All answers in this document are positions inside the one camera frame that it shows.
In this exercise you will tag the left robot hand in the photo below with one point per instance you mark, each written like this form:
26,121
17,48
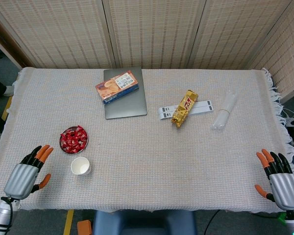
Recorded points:
22,180

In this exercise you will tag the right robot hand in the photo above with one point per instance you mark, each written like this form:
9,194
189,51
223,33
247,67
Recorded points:
286,191

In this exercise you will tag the white paper cup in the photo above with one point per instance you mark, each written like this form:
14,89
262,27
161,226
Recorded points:
78,166

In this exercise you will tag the red candy heap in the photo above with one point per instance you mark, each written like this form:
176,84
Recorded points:
73,139

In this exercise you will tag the metal dish of red candies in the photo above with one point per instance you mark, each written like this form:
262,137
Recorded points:
86,143

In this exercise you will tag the white plastic fixture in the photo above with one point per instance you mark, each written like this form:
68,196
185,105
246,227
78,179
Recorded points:
290,121

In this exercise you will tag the orange block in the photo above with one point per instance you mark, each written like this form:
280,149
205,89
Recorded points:
84,227

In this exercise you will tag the white shoe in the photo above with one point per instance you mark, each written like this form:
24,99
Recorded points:
8,90

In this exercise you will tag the clear plastic tube bundle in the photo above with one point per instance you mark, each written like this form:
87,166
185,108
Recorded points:
223,115

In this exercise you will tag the white woven tablecloth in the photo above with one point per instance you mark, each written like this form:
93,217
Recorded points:
149,159

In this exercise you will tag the grey closed laptop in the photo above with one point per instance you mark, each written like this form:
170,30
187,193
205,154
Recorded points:
127,105

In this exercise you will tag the blue padded seat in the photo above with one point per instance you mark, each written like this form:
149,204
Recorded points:
144,222

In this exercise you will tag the gold snack packet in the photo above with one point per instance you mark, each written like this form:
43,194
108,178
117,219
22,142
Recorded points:
185,107

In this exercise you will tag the orange blue biscuit box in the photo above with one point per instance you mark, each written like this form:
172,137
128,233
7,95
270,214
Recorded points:
115,86

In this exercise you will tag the brown wooden beam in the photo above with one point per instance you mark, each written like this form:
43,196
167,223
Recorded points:
7,41

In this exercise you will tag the woven folding screen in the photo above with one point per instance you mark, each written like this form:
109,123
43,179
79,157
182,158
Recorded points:
161,31

